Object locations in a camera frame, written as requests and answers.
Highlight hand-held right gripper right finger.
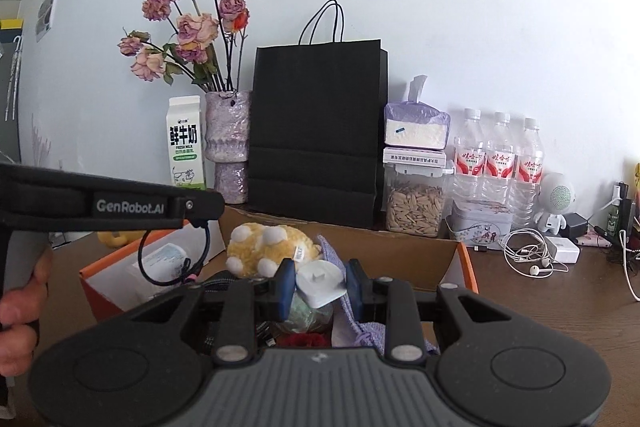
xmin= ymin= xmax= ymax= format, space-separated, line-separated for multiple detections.
xmin=346 ymin=258 xmax=511 ymax=363

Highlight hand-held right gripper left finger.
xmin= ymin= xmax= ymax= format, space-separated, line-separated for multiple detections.
xmin=129 ymin=258 xmax=296 ymax=365

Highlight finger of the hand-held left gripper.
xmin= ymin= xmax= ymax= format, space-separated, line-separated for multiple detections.
xmin=172 ymin=189 xmax=226 ymax=229

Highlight white green diaper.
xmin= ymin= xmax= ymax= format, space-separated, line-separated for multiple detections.
xmin=282 ymin=289 xmax=335 ymax=334

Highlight white round plastic device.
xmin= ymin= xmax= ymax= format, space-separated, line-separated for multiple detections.
xmin=295 ymin=260 xmax=349 ymax=309

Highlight purple knitted cloth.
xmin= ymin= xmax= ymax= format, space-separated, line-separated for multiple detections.
xmin=315 ymin=234 xmax=438 ymax=358

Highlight yellow white plush toy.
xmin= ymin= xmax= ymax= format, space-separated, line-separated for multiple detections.
xmin=226 ymin=222 xmax=323 ymax=279

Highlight red rose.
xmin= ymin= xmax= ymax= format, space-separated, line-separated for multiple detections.
xmin=276 ymin=331 xmax=335 ymax=349

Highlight translucent plastic bottle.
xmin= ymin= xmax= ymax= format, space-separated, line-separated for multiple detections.
xmin=139 ymin=243 xmax=213 ymax=303

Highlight black usb cable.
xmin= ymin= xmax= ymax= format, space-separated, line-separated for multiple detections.
xmin=139 ymin=219 xmax=212 ymax=285

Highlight red cardboard box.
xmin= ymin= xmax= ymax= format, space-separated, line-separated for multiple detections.
xmin=79 ymin=206 xmax=479 ymax=343

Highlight person's left hand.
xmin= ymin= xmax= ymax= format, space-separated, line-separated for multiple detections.
xmin=0 ymin=247 xmax=54 ymax=378

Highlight white green milk carton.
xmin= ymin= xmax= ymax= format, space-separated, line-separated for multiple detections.
xmin=166 ymin=96 xmax=207 ymax=190

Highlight yellow mug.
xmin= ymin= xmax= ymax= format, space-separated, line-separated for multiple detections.
xmin=96 ymin=230 xmax=147 ymax=249

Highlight purple white vase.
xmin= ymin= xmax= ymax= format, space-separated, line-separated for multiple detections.
xmin=204 ymin=89 xmax=252 ymax=204

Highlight clear seed container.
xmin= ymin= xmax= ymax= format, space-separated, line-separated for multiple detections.
xmin=383 ymin=162 xmax=455 ymax=238

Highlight printed metal tin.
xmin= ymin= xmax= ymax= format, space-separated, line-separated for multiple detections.
xmin=446 ymin=199 xmax=513 ymax=250

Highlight black paper bag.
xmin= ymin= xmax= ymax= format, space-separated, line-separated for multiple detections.
xmin=248 ymin=0 xmax=389 ymax=230

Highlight white flat box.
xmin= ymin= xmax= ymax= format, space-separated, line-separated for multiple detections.
xmin=382 ymin=148 xmax=446 ymax=165

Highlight purple tissue pack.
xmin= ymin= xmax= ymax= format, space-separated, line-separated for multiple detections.
xmin=384 ymin=75 xmax=451 ymax=150

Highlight clear water bottle red label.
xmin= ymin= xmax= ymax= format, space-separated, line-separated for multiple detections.
xmin=453 ymin=108 xmax=487 ymax=202
xmin=482 ymin=111 xmax=517 ymax=202
xmin=512 ymin=117 xmax=543 ymax=228

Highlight dried pink rose bouquet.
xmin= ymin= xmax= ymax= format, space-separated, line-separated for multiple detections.
xmin=118 ymin=0 xmax=251 ymax=92

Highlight white earphones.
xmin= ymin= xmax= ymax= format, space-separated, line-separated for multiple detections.
xmin=500 ymin=229 xmax=556 ymax=279

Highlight white charger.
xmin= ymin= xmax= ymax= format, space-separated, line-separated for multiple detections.
xmin=545 ymin=234 xmax=581 ymax=264

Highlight white robot-shaped speaker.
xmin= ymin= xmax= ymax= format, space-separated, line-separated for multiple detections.
xmin=534 ymin=172 xmax=577 ymax=235

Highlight black power adapter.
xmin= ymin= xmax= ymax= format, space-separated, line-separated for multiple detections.
xmin=564 ymin=213 xmax=591 ymax=239

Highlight black power bank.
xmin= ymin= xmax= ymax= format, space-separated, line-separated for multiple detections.
xmin=605 ymin=182 xmax=636 ymax=253

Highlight wall poster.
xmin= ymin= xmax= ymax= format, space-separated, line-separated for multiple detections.
xmin=35 ymin=0 xmax=62 ymax=42

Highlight white charging cable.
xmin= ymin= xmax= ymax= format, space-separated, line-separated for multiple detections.
xmin=619 ymin=229 xmax=640 ymax=300

